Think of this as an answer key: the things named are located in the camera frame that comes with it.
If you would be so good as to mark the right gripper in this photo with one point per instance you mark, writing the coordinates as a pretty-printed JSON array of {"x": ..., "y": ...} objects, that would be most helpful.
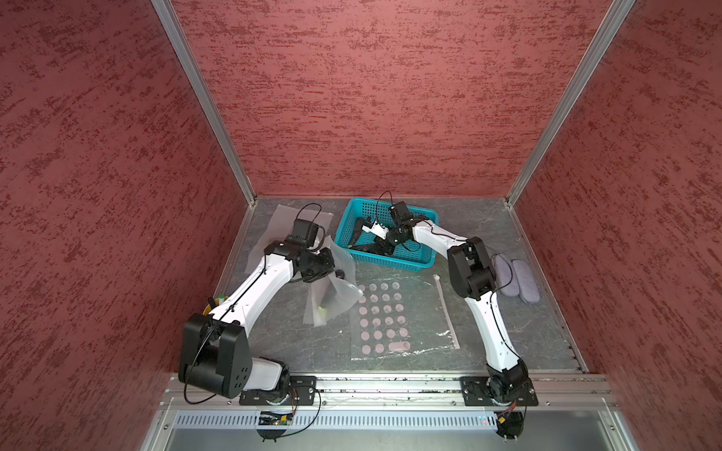
[{"x": 378, "y": 247}]

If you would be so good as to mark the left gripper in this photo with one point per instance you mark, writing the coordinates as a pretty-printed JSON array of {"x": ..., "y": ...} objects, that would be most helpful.
[{"x": 327, "y": 268}]

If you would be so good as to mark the clear zip-top bag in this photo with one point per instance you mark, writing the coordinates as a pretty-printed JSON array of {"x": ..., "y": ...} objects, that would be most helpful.
[
  {"x": 343, "y": 261},
  {"x": 279, "y": 227}
]

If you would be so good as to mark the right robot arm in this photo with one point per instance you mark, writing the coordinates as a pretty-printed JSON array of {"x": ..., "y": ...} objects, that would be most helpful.
[{"x": 472, "y": 278}]

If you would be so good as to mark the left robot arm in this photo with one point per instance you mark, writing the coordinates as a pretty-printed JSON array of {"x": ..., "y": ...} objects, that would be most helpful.
[{"x": 216, "y": 354}]

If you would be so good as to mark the pink dotted zip-top bag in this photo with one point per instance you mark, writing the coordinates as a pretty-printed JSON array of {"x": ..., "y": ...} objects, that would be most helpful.
[{"x": 380, "y": 326}]

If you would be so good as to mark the clear bag with white zipper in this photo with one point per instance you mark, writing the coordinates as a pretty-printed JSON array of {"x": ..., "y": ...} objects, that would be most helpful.
[{"x": 427, "y": 318}]

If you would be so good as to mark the teal plastic basket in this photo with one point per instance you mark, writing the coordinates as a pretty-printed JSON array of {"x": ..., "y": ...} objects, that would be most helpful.
[{"x": 411, "y": 260}]

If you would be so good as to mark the purple roller left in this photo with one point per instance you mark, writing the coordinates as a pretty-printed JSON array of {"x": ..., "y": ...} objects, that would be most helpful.
[{"x": 505, "y": 279}]

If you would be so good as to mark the purple roller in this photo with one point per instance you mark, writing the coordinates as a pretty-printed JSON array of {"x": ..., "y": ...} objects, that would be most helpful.
[
  {"x": 505, "y": 279},
  {"x": 528, "y": 290}
]

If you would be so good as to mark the purple roller right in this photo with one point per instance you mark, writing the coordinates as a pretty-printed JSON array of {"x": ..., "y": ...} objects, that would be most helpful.
[{"x": 528, "y": 290}]

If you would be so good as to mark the left circuit board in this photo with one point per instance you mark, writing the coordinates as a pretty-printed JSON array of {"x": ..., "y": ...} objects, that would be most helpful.
[{"x": 275, "y": 420}]

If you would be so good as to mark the right black connector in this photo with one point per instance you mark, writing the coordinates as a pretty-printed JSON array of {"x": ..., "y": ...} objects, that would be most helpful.
[{"x": 510, "y": 426}]

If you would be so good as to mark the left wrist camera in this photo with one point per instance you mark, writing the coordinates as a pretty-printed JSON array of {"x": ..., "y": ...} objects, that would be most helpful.
[{"x": 307, "y": 234}]

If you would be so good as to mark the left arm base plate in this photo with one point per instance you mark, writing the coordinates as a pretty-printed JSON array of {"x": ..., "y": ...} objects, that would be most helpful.
[{"x": 291, "y": 391}]

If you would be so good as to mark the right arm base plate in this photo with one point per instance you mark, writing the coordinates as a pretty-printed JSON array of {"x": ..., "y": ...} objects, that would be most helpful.
[{"x": 496, "y": 393}]

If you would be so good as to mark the aluminium front rail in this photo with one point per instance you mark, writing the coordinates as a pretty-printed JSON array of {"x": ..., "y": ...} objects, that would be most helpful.
[{"x": 422, "y": 401}]

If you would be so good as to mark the left corner aluminium post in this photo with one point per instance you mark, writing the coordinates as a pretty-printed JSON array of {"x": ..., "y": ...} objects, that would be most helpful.
[{"x": 173, "y": 28}]

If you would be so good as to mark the corner aluminium post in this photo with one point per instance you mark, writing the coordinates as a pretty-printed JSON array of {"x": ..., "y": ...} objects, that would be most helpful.
[
  {"x": 173, "y": 28},
  {"x": 592, "y": 57}
]

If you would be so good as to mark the right corner aluminium post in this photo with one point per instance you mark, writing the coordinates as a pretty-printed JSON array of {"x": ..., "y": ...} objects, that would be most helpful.
[{"x": 592, "y": 57}]

